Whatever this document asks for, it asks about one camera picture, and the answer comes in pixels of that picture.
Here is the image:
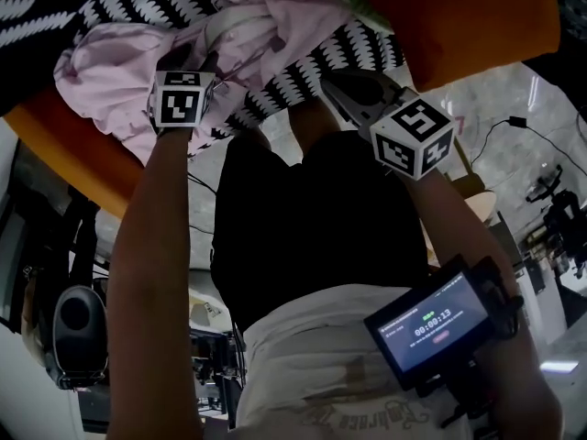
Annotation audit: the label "pink cloth garment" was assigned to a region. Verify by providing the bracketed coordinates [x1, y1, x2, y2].
[52, 0, 357, 167]

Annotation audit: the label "person's bare leg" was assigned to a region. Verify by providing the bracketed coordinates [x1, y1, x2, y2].
[286, 96, 344, 167]

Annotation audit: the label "person's black shorts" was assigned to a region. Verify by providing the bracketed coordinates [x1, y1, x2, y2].
[209, 128, 432, 334]

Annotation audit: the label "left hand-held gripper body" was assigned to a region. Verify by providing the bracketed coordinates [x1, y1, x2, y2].
[149, 41, 227, 139]

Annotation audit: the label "person's right forearm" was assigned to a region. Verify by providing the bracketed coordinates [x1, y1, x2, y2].
[403, 167, 566, 440]

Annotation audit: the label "orange cushion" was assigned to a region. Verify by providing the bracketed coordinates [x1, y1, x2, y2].
[341, 0, 563, 94]

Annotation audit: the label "black rounded device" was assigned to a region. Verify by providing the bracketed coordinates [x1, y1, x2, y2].
[44, 284, 111, 390]

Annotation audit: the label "black metal rack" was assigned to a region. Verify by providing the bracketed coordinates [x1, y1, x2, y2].
[190, 327, 244, 428]

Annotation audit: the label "person's white t-shirt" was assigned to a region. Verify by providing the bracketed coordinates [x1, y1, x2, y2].
[227, 284, 476, 440]

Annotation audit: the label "black power adapter cable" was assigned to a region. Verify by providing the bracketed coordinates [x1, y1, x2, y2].
[471, 115, 587, 178]

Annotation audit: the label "round wooden stool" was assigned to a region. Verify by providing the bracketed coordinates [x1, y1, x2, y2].
[451, 171, 500, 226]

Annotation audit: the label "black tripod stand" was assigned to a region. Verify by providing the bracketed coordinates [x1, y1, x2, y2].
[525, 163, 587, 270]

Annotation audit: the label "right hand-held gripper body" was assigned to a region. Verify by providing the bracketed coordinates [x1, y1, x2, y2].
[368, 87, 457, 182]

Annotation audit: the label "person's left forearm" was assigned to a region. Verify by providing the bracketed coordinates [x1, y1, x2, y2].
[105, 126, 205, 440]

